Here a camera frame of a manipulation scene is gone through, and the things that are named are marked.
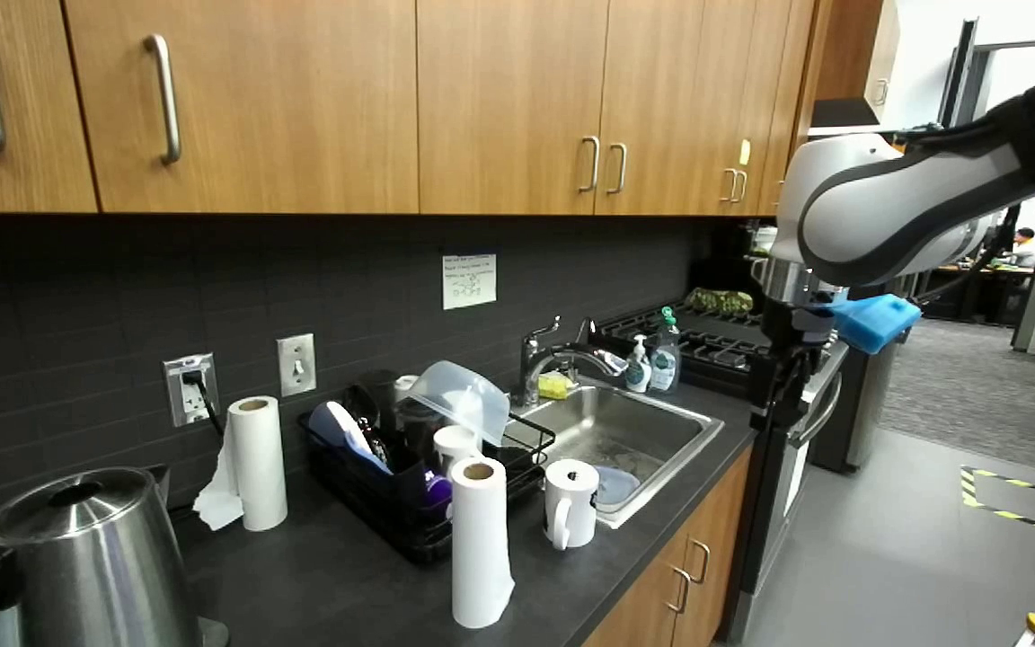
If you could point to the clear plastic container lid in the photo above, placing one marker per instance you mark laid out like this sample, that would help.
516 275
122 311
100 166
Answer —
466 401

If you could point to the white cup in basket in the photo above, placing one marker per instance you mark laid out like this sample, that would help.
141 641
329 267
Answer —
454 442

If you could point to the white paper towel roll front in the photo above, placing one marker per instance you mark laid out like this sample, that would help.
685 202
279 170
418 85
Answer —
481 577

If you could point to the clear green-cap dish soap bottle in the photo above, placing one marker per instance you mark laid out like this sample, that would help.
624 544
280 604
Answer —
664 351

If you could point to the stainless dishwasher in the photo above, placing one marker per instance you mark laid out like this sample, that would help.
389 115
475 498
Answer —
784 432

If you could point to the white paper towel roll back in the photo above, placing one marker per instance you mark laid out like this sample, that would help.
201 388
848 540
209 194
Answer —
250 467

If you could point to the white paper towel roll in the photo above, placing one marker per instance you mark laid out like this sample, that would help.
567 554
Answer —
481 577
250 467

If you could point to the black dish drying basket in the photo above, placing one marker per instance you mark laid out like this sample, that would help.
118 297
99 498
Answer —
374 453

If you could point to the white paper wall notice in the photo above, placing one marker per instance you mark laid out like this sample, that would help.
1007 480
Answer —
467 281

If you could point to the stainless steel electric kettle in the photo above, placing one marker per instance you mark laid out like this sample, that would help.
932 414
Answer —
99 560

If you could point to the chrome kitchen faucet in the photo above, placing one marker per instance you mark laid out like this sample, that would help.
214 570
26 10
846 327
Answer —
541 354

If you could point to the yellow sponge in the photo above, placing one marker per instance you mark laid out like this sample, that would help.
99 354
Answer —
554 386

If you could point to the blue plate in sink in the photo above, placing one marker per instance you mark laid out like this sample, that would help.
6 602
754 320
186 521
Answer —
615 487

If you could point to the white mug black print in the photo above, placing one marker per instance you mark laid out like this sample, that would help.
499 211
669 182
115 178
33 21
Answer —
567 505

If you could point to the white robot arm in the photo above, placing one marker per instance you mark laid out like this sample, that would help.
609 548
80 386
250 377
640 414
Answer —
863 213

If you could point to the stainless steel sink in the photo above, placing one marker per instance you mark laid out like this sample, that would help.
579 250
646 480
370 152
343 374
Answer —
624 427

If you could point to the white wall power outlet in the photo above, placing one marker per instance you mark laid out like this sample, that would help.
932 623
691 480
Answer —
186 388

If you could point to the white soap dispenser bottle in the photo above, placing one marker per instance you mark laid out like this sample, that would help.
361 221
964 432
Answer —
636 371

